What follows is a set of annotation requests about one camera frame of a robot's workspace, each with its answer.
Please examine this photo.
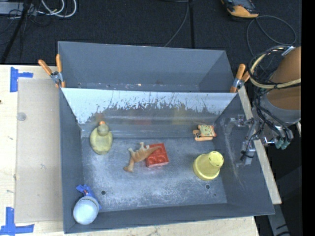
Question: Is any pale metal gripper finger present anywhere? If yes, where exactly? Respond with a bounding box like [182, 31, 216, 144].
[229, 116, 249, 128]
[236, 141, 256, 167]

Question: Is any small green and orange toy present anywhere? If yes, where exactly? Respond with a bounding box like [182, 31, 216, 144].
[192, 124, 218, 142]

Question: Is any yellow plastic cup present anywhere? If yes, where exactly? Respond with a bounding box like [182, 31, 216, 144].
[192, 150, 225, 181]

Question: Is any red building block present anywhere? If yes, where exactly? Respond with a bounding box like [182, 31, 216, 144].
[145, 143, 170, 169]

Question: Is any grey metal bin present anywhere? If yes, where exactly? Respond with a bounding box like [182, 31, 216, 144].
[57, 41, 276, 234]

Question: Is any orange toy dinosaur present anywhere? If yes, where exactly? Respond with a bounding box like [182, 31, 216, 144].
[123, 142, 162, 173]

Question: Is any yellow bottle with orange cap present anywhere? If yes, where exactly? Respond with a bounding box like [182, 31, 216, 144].
[89, 120, 114, 155]

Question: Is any white spray bottle blue trigger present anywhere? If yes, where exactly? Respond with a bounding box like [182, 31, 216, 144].
[72, 183, 102, 226]

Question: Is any pale wood flat board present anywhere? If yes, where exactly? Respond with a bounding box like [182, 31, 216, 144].
[14, 77, 283, 225]

